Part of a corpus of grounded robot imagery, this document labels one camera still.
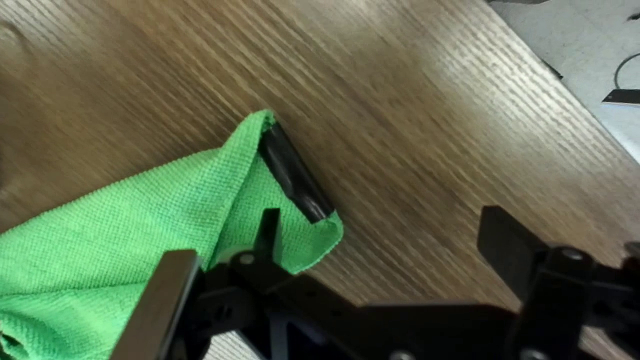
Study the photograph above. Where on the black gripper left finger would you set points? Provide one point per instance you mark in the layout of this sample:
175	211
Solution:
297	176

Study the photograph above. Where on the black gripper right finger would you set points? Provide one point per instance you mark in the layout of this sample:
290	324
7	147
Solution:
511	242

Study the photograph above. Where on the green microfiber towel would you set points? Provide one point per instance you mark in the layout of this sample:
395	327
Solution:
121	252

